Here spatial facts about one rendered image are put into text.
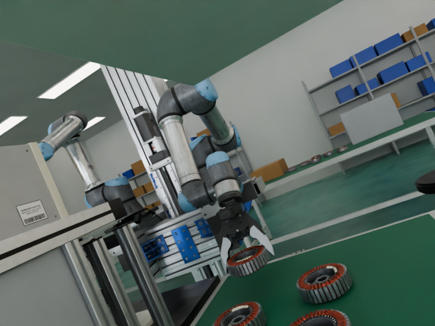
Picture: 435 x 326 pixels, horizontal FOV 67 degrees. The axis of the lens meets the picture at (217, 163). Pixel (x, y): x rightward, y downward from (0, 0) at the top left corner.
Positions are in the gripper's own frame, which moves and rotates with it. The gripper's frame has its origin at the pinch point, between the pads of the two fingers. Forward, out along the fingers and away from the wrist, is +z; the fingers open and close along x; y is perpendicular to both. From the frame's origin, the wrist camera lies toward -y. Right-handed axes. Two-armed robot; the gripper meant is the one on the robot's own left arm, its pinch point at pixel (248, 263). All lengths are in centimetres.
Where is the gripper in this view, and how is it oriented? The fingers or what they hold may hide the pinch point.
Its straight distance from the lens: 89.9
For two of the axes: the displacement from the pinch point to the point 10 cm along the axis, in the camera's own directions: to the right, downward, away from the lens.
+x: -9.0, 4.0, 1.9
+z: 2.7, 8.2, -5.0
